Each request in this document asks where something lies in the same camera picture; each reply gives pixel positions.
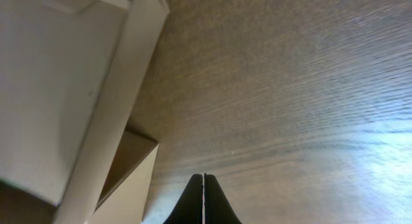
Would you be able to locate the brown cardboard box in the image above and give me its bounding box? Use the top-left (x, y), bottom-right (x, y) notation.
top-left (1, 0), bottom-right (169, 223)

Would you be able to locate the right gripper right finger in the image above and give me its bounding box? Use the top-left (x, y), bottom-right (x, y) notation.
top-left (204, 174), bottom-right (241, 224)

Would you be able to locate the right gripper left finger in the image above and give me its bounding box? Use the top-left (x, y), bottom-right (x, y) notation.
top-left (164, 174), bottom-right (203, 224)

